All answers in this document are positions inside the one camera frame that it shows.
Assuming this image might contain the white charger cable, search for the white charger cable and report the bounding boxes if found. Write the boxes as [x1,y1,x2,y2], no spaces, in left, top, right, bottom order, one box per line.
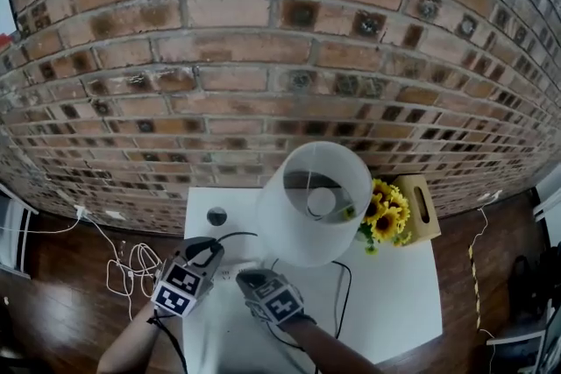
[469,205,496,342]

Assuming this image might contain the coiled white power strip cable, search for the coiled white power strip cable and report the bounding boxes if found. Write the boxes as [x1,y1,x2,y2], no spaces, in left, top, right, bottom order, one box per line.
[85,216,164,321]

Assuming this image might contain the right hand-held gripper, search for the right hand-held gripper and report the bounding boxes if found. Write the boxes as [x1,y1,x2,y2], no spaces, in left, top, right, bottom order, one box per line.
[236,269,304,325]

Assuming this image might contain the person's left forearm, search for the person's left forearm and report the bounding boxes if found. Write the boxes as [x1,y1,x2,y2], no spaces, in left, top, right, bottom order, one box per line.
[96,301,176,374]

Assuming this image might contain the black office chair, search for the black office chair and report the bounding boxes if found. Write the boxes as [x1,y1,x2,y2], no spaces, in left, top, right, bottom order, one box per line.
[508,247,561,323]

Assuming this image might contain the yellow black striped tape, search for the yellow black striped tape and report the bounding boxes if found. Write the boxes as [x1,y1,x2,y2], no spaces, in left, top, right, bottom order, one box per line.
[467,244,483,332]

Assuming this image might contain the white square table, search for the white square table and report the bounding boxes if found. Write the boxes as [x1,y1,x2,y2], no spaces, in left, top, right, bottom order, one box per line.
[181,187,444,374]

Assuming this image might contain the white table lamp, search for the white table lamp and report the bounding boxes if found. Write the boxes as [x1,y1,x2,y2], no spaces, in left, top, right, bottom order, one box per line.
[256,140,373,268]

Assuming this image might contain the wooden tissue box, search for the wooden tissue box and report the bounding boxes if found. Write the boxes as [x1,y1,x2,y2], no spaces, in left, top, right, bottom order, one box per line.
[392,173,442,242]

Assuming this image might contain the yellow artificial sunflower bouquet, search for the yellow artificial sunflower bouquet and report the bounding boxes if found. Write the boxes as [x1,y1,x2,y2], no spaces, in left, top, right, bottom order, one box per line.
[355,178,413,255]

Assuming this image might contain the person's right forearm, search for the person's right forearm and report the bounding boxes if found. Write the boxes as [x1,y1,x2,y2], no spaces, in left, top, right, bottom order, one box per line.
[284,317,382,374]

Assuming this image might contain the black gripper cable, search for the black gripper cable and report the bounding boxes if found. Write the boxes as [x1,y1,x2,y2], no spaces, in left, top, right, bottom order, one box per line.
[146,306,189,374]
[265,319,321,374]

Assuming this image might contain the thin white cable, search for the thin white cable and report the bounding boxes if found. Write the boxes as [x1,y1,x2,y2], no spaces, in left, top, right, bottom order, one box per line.
[0,214,83,236]

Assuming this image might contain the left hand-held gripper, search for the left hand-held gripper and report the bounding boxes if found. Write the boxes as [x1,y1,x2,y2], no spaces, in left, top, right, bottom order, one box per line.
[152,236,225,318]

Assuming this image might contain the white metal shelf rack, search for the white metal shelf rack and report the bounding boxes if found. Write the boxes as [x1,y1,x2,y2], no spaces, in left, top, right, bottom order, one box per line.
[0,183,40,280]

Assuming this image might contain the black lamp cable with plug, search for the black lamp cable with plug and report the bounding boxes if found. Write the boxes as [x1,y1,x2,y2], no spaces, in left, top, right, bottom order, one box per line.
[188,231,353,341]

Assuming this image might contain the white wall charger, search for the white wall charger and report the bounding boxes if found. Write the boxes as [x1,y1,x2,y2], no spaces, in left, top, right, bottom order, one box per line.
[476,189,504,204]

